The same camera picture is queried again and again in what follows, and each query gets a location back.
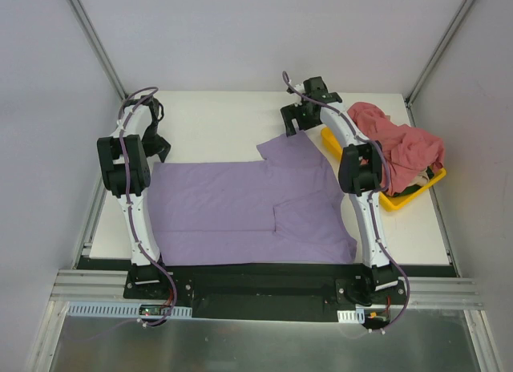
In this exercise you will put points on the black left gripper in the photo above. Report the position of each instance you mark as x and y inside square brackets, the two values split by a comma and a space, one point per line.
[155, 141]

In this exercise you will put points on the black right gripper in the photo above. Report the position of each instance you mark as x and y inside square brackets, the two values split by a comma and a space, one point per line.
[295, 112]

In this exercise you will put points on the purple t shirt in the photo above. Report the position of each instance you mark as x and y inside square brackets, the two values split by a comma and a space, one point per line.
[283, 208]

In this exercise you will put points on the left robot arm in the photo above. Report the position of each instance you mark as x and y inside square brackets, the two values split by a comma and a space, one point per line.
[126, 174]

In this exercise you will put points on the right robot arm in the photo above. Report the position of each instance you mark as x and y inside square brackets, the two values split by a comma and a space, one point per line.
[362, 174]

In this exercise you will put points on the pink t shirt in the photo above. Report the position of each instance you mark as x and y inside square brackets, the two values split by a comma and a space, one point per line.
[409, 151]

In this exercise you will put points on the yellow plastic tray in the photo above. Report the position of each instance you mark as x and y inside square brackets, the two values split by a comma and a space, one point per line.
[389, 203]

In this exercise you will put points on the green t shirt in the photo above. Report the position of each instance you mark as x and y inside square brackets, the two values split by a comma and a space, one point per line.
[412, 189]

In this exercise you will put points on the white cloth in tray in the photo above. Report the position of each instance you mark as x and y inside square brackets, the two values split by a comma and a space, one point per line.
[421, 179]

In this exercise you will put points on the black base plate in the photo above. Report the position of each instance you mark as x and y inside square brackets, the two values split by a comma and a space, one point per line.
[263, 292]

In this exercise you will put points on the left aluminium frame post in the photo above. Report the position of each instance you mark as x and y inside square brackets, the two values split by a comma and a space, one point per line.
[97, 46]

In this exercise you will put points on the aluminium frame post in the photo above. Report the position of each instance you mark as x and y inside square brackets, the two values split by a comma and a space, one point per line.
[461, 14]
[97, 46]

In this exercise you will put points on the white slotted cable duct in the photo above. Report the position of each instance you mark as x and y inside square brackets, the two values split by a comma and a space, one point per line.
[126, 310]

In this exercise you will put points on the right aluminium frame post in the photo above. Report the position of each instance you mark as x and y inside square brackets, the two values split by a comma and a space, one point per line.
[461, 14]

